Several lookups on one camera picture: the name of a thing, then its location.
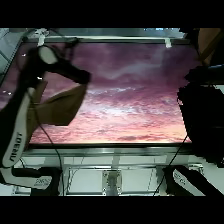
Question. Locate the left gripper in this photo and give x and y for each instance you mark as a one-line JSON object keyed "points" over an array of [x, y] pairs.
{"points": [[81, 76]]}

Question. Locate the black garment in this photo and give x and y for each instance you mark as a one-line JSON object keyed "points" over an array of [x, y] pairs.
{"points": [[203, 116]]}

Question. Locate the brown trousers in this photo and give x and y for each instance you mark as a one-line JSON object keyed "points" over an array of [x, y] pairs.
{"points": [[60, 107]]}

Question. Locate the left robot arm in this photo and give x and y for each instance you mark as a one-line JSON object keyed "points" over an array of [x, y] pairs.
{"points": [[15, 133]]}

